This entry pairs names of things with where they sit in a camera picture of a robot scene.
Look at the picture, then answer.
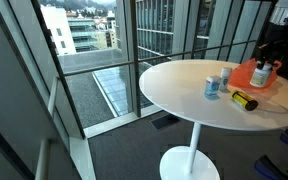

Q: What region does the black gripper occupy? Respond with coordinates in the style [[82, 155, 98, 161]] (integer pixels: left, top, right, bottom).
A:
[[254, 39, 287, 70]]

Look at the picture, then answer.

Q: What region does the white bottle with pale label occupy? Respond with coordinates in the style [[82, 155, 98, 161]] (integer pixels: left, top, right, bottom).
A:
[[249, 60, 273, 88]]

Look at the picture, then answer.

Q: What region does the orange plastic bag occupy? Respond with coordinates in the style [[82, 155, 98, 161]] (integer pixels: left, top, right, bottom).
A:
[[228, 58, 283, 91]]

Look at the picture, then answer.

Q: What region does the small white bottle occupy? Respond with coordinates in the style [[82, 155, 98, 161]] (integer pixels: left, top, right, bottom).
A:
[[219, 67, 233, 92]]

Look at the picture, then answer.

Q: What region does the yellow bottle with black cap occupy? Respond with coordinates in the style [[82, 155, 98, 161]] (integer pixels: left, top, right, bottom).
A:
[[230, 89, 259, 112]]

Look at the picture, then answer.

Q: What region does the white container with blue label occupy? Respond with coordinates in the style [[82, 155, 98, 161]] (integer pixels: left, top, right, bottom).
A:
[[204, 75, 222, 100]]

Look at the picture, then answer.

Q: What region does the dark floor vent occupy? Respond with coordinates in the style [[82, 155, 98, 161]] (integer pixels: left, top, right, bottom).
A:
[[150, 114, 182, 131]]

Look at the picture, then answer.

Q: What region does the white round table base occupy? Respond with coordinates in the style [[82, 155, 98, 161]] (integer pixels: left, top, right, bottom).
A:
[[159, 145, 221, 180]]

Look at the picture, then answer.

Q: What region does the white vertical pipe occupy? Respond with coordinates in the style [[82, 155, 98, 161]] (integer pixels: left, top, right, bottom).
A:
[[34, 138, 52, 180]]

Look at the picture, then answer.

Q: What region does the white table pedestal leg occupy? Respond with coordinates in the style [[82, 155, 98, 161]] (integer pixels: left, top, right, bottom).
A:
[[185, 121, 203, 174]]

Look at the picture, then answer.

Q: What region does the dark window guard rail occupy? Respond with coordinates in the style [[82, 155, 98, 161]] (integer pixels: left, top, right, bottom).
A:
[[57, 39, 258, 78]]

